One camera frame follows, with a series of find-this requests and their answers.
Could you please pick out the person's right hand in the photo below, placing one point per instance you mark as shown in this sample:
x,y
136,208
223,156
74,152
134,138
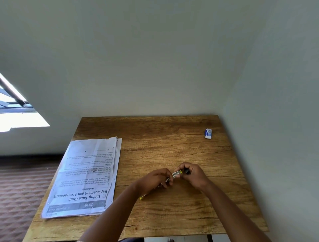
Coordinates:
x,y
195,177

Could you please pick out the white and blue eraser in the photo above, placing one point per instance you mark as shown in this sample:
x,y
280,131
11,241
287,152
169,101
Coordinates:
x,y
208,133

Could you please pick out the printed paper sheet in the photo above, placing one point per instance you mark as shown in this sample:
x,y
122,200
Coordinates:
x,y
83,177

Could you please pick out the white paper sheet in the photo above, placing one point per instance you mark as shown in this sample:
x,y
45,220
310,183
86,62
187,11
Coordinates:
x,y
119,152

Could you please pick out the window with metal frame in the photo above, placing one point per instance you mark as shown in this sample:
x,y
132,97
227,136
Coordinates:
x,y
15,109

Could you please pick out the person's left forearm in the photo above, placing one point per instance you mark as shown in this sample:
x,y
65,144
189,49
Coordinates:
x,y
117,214

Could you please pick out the black table leg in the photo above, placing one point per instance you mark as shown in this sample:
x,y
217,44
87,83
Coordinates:
x,y
209,238

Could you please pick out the person's left hand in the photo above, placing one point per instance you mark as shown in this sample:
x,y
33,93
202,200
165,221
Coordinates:
x,y
152,180

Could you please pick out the person's right forearm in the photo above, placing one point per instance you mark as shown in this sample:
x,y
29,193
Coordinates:
x,y
231,214

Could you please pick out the person's right fingers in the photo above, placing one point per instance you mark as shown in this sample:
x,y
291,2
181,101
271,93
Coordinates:
x,y
182,167

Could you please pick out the person's left fingers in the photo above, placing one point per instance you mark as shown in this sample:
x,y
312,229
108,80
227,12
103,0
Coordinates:
x,y
167,180

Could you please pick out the yellow and black pen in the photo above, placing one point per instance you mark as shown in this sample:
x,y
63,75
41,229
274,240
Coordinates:
x,y
176,174

